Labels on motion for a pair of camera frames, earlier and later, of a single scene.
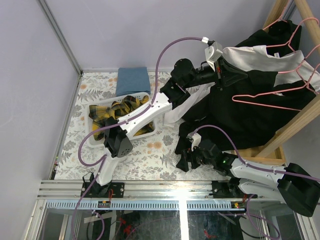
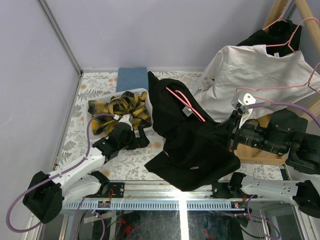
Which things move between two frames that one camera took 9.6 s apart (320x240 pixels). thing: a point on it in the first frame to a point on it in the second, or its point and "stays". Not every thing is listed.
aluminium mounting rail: x=133 y=189 stays
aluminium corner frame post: x=60 y=36 stays
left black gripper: x=222 y=74 to x=139 y=133
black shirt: x=282 y=38 stays
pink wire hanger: x=307 y=85 to x=308 y=84
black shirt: x=246 y=110 to x=197 y=148
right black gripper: x=187 y=156 to x=225 y=127
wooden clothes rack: x=272 y=152 stays
